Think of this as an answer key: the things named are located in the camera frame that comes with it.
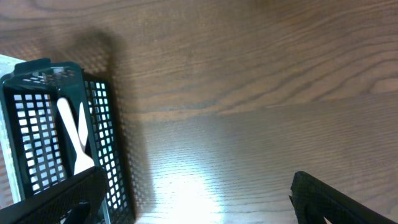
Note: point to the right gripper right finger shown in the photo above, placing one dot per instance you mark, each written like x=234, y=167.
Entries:
x=316, y=202

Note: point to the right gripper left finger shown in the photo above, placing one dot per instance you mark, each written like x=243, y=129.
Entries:
x=75, y=200

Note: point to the white plastic spoon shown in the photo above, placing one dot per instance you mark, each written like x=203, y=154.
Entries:
x=83, y=161

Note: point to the black plastic basket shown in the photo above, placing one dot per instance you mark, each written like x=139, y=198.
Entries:
x=41, y=148

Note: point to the clear plastic basket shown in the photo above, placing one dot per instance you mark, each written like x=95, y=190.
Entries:
x=9, y=186

